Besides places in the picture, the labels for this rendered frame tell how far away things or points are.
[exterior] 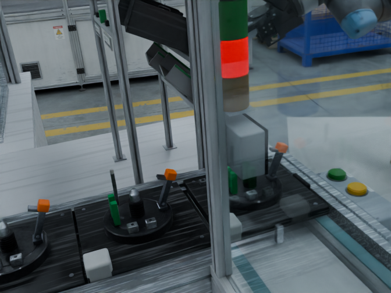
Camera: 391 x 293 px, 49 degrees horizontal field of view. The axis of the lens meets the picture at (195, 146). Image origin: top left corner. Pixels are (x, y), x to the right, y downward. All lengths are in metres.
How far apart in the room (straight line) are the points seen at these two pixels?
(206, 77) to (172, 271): 0.36
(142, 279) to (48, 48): 4.36
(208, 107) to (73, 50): 4.40
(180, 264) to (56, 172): 0.70
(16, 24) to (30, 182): 3.73
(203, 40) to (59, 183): 0.86
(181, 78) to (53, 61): 4.04
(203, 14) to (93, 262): 0.46
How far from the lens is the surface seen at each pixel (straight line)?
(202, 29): 0.57
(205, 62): 0.58
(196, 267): 0.79
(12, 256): 0.85
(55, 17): 4.91
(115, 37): 0.95
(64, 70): 5.04
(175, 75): 1.04
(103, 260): 0.79
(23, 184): 1.38
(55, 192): 1.30
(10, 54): 2.42
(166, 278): 0.78
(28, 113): 1.97
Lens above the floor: 1.49
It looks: 26 degrees down
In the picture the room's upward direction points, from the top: 5 degrees counter-clockwise
